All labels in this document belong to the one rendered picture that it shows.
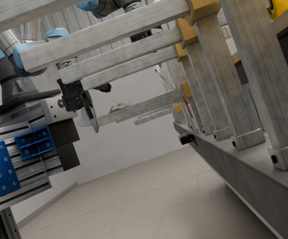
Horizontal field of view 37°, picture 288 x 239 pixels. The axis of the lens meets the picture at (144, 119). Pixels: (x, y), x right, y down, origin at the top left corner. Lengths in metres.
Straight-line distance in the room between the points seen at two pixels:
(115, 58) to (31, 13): 0.50
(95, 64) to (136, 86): 8.26
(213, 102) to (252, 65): 0.50
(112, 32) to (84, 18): 8.90
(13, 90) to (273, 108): 1.37
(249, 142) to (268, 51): 0.27
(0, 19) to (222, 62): 0.38
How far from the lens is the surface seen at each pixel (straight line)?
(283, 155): 0.45
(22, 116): 1.70
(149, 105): 1.40
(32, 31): 1.87
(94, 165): 9.37
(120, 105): 1.41
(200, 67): 0.95
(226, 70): 0.70
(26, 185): 1.60
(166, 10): 0.67
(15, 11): 0.44
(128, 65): 1.16
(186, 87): 1.37
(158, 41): 0.92
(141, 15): 0.67
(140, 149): 9.19
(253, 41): 0.46
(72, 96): 1.41
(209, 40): 0.70
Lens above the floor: 0.80
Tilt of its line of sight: level
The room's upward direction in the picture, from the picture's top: 20 degrees counter-clockwise
